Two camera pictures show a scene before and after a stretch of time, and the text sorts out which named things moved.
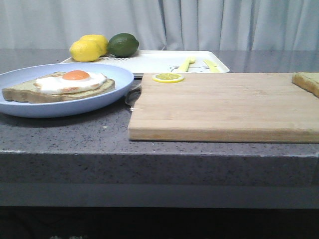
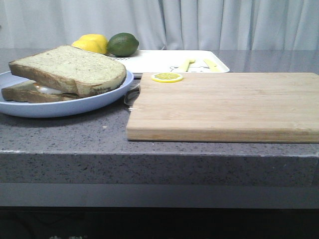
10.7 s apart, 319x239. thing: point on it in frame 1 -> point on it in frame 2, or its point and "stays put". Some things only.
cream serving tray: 167,61 stays put
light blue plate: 123,80 stays put
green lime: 122,45 stays put
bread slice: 309,81 -> 72,68
